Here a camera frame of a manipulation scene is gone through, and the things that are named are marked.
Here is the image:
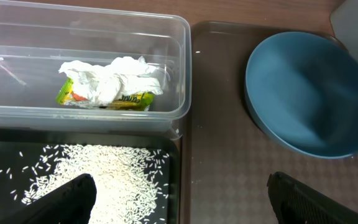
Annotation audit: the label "white tissue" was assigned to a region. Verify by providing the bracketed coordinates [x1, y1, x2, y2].
[58, 56, 163, 106]

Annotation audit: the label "black tray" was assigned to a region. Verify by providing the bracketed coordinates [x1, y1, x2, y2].
[0, 129, 180, 223]

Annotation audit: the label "clear plastic bin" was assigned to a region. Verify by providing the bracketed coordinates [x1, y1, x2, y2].
[0, 0, 193, 139]

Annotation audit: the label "pandan snack wrapper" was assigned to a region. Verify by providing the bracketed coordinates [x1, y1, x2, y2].
[55, 78, 155, 111]

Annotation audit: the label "rice grains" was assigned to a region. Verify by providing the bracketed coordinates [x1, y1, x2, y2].
[21, 144, 162, 223]

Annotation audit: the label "dark blue plate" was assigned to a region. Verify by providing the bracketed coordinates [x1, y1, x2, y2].
[244, 32, 358, 159]

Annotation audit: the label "brown serving tray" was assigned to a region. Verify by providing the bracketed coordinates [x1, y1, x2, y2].
[181, 21, 358, 223]

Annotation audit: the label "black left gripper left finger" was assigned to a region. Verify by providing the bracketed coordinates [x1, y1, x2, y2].
[0, 174, 97, 224]

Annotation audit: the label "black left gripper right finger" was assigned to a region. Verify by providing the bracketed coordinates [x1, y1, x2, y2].
[267, 172, 358, 224]

